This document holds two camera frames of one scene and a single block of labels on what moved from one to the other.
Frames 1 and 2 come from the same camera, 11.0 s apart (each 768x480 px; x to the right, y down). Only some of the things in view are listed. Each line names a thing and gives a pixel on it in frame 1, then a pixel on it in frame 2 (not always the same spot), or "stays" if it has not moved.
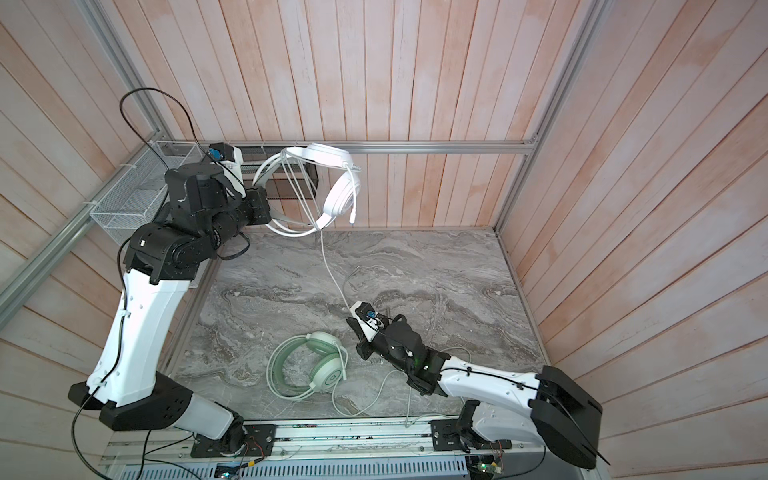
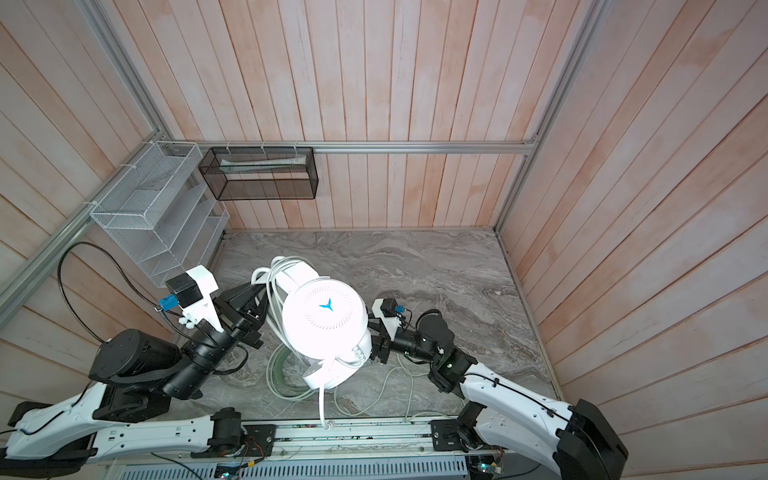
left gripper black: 259,198 → 243,310
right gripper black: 368,347 → 381,343
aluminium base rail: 379,451 stays
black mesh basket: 292,179 stays
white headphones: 341,194 → 326,324
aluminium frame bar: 379,147 stays
